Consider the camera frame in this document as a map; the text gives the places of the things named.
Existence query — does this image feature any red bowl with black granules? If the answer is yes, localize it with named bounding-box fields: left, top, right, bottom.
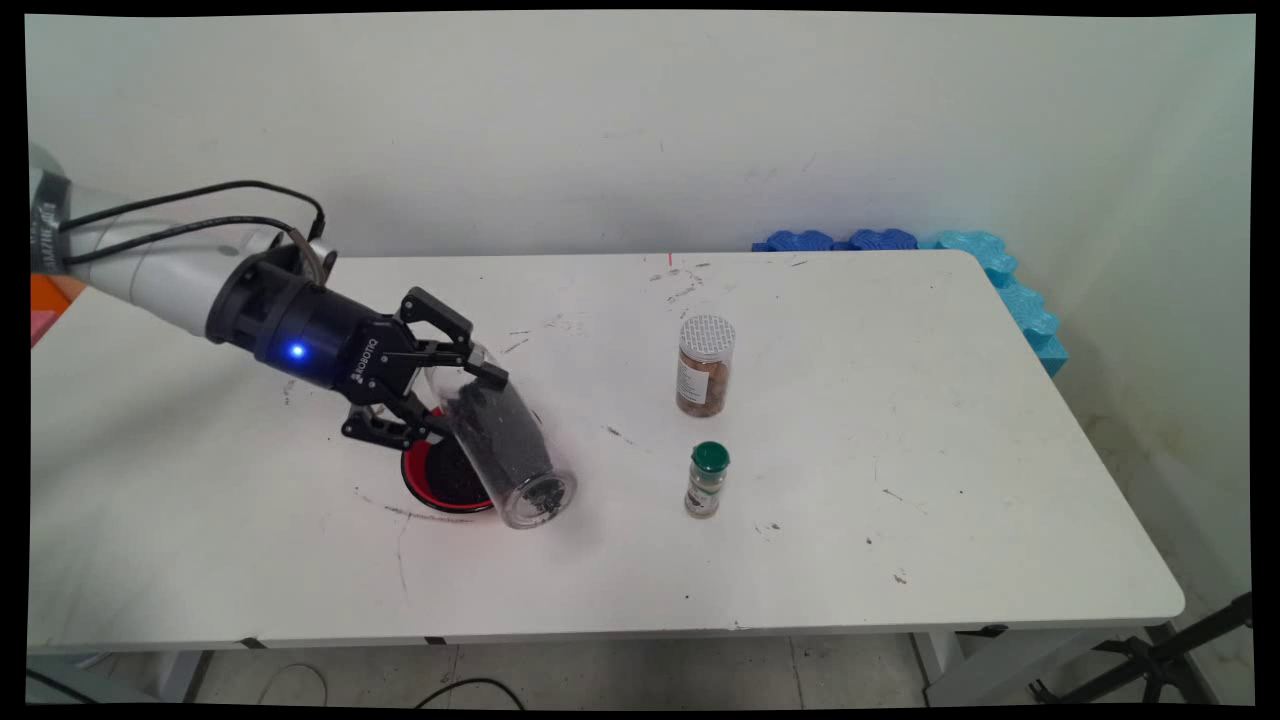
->
left=400, top=405, right=546, bottom=516

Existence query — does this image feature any orange object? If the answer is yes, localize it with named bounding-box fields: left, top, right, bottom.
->
left=30, top=272, right=79, bottom=313

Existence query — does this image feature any pale floor cable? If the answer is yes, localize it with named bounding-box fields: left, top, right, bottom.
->
left=258, top=662, right=329, bottom=707

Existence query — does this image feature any clear jar with black granules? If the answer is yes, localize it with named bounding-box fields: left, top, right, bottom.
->
left=428, top=342, right=579, bottom=531

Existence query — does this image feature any black tripod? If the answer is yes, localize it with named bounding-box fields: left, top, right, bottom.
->
left=1030, top=590, right=1253, bottom=706

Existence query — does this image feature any nut jar with white lid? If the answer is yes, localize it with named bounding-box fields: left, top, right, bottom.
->
left=676, top=314, right=737, bottom=419

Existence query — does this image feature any spice bottle with green cap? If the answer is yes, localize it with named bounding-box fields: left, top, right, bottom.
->
left=684, top=441, right=731, bottom=519

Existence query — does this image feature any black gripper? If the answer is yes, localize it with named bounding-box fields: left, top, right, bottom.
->
left=203, top=248, right=510, bottom=451

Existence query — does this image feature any white table leg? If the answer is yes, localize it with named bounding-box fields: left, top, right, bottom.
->
left=912, top=630, right=1101, bottom=707
left=150, top=650, right=213, bottom=703

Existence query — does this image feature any light blue foam piece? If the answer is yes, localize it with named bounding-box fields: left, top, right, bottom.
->
left=920, top=230, right=1019, bottom=289
left=995, top=280, right=1069, bottom=379

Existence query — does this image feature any black floor cable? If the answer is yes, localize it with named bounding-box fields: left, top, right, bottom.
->
left=415, top=678, right=526, bottom=709

